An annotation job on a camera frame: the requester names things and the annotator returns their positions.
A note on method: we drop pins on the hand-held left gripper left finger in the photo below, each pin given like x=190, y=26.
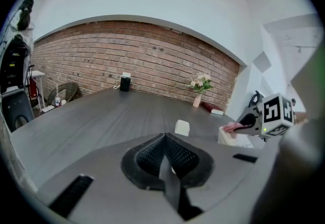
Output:
x=114, y=192

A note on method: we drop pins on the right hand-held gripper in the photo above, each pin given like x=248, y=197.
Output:
x=274, y=113

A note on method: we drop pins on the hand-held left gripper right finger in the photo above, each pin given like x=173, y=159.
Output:
x=228, y=179

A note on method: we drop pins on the pink cloth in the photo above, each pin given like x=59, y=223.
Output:
x=229, y=126

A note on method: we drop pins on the white telephone base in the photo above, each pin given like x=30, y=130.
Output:
x=228, y=139

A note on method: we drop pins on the white telephone handset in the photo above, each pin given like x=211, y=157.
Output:
x=182, y=127

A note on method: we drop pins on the black office chair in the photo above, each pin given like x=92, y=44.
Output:
x=257, y=96

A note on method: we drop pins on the dark red book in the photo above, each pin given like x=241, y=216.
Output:
x=212, y=108

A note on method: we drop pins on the pink vase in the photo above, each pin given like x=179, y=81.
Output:
x=197, y=101

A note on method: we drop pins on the pale flower bouquet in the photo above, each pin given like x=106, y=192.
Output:
x=200, y=83

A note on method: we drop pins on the white smartphone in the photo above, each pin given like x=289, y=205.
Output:
x=48, y=108

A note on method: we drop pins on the small white bottle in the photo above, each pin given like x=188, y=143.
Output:
x=58, y=101

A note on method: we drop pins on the black cylinder white lid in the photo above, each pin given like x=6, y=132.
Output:
x=125, y=83

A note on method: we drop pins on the wicker chair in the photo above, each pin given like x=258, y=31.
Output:
x=71, y=91

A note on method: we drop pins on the black and white speaker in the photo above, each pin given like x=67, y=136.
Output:
x=15, y=108

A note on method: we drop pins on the red fire extinguisher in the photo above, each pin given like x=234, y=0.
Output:
x=33, y=88

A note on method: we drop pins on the white stand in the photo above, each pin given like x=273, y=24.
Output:
x=38, y=73

